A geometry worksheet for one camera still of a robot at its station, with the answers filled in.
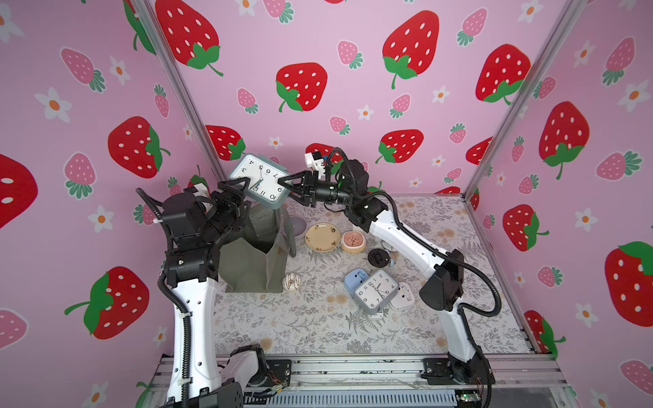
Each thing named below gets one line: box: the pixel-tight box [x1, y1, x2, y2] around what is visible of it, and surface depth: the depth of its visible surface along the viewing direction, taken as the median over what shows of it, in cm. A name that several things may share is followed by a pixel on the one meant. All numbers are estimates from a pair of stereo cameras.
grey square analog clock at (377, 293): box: [353, 269, 399, 316], surface depth 86 cm
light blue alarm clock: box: [343, 268, 370, 298], surface depth 92 cm
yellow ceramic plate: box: [305, 222, 341, 254], surface depth 108 cm
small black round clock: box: [367, 248, 390, 268], surface depth 96 cm
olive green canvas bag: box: [217, 204, 297, 294], surface depth 88 cm
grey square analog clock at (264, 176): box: [229, 153, 291, 210], surface depth 65 cm
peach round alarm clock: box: [340, 230, 367, 254], surface depth 103 cm
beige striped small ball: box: [282, 272, 301, 291], surface depth 92 cm
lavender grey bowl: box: [291, 215, 307, 240], surface depth 106 cm
